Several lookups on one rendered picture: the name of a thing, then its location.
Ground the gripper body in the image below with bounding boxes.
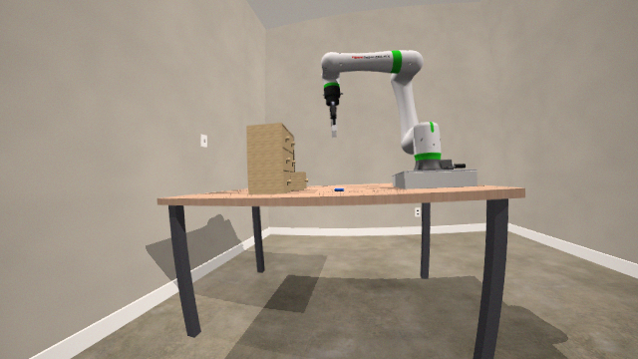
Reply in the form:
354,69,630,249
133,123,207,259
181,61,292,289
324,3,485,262
326,96,339,107

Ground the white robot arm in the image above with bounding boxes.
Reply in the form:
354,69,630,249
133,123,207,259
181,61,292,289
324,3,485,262
321,51,466,171

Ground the small wooden chest of drawers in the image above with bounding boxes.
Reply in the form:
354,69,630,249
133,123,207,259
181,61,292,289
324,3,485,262
246,123,295,194

